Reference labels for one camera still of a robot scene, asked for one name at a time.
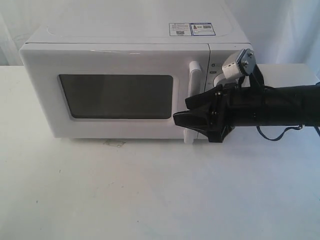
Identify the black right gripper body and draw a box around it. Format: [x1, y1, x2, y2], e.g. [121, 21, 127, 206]
[207, 84, 265, 143]

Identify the white microwave door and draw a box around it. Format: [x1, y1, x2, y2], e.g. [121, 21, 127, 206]
[20, 43, 211, 143]

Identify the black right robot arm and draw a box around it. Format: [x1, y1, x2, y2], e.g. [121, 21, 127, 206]
[173, 83, 320, 143]

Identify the white microwave oven body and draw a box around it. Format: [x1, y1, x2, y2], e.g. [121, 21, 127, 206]
[24, 21, 251, 93]

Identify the upper white control knob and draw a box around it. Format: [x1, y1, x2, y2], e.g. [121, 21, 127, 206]
[212, 73, 227, 88]

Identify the blue red info sticker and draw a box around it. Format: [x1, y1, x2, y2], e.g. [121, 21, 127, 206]
[190, 22, 216, 36]

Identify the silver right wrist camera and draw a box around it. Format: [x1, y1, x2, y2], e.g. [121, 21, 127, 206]
[221, 48, 257, 80]

